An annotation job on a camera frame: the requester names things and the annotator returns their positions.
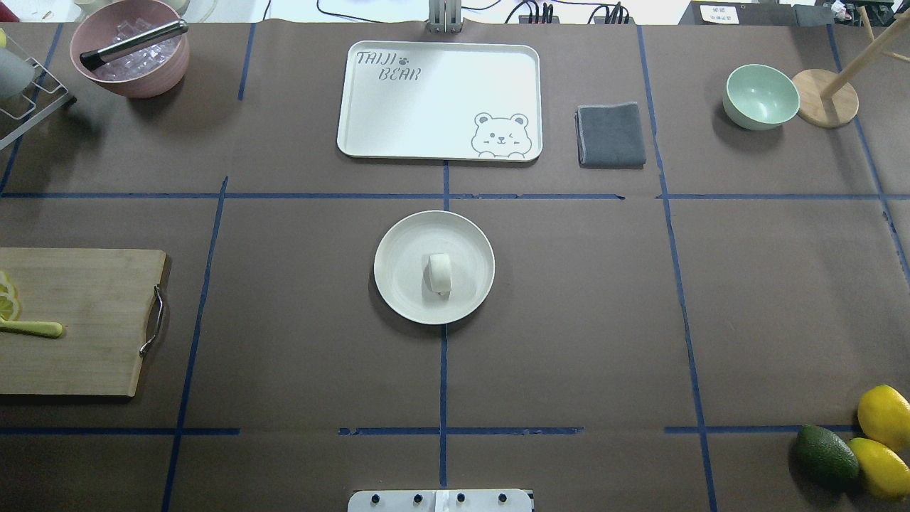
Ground white steamed bun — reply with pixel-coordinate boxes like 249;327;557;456
427;253;453;296

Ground cream bear tray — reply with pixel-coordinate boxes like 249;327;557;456
337;40;543;161

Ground white round plate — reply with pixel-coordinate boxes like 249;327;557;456
373;210;496;324

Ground grey folded cloth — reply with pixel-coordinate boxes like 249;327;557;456
576;102;646;169

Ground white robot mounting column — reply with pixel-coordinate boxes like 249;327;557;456
347;489;535;511

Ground black power strip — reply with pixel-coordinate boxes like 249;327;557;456
505;1;634;25

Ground mint green bowl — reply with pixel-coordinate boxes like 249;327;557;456
722;64;801;131

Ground black label box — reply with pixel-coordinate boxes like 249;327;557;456
678;1;835;27

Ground wooden cutting board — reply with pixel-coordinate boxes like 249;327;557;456
1;247;166;398

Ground pink bowl with ice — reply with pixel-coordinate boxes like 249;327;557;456
69;1;191;98

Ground wooden mug tree stand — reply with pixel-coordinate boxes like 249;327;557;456
792;12;909;129

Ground yellow plastic knife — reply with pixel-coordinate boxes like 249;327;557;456
1;318;64;339

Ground green avocado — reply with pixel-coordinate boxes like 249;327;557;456
793;425;860;491

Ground lemon slices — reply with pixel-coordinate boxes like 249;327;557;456
1;271;21;321

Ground yellow lemon outer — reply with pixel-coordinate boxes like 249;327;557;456
856;385;909;452

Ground acrylic cup rack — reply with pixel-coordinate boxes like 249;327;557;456
1;23;77;150

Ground grey pastel cup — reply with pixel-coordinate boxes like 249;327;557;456
0;48;36;100

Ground yellow lemon near avocado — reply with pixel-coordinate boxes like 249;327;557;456
847;437;909;501

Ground aluminium frame post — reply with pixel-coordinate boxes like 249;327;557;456
427;0;464;33

